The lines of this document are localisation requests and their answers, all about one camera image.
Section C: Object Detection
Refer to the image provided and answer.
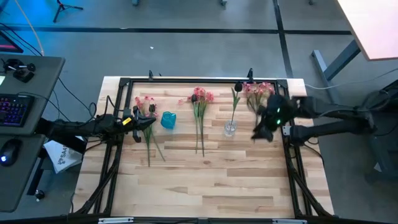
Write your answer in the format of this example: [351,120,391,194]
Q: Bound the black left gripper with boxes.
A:
[128,105,157,143]

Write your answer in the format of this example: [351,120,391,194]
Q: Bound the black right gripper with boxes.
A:
[252,94,295,143]

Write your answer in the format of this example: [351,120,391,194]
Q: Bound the blue glass vase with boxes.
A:
[160,111,177,130]

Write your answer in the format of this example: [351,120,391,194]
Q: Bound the pink artificial flower bunch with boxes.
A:
[243,81,276,128]
[134,95,166,162]
[177,86,215,158]

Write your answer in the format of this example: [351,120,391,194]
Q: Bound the clear glass vase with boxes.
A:
[223,119,238,138]

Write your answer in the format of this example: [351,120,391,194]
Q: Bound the white paper bag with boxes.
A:
[43,139,83,174]

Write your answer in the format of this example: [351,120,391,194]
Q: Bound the grey table leg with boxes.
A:
[310,39,361,91]

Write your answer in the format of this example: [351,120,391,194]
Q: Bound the grey desk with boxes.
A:
[0,53,66,213]

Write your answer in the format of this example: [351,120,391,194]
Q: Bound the dark equipment stand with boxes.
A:
[362,79,398,184]

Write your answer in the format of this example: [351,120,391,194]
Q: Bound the backlit black keyboard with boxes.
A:
[0,93,35,128]

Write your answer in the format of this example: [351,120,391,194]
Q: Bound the black computer mouse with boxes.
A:
[0,138,22,167]

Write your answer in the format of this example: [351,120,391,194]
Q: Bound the black tripod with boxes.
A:
[52,0,84,23]

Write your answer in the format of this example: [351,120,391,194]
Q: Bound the white table top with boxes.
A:
[337,0,398,62]

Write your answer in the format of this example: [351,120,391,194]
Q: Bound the computer monitor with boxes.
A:
[0,30,24,54]

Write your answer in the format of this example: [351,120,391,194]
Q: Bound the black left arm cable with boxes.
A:
[104,95,127,116]

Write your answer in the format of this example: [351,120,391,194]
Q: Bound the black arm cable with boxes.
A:
[360,88,391,110]
[104,95,127,116]

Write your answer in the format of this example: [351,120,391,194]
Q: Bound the white floor cable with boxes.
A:
[304,67,398,91]

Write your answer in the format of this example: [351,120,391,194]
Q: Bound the black aluminium table frame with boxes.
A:
[67,68,335,224]

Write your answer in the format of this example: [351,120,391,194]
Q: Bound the silver frame bracket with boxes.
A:
[98,217,134,224]
[272,218,308,224]

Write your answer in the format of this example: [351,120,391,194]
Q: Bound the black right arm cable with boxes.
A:
[360,88,391,110]

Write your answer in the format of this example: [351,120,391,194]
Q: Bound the black clamp mount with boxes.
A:
[2,58,37,83]

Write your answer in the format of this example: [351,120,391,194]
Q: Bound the cream floor cable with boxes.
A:
[14,0,44,57]

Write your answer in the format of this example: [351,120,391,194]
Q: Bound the black floor cable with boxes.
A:
[0,22,44,57]

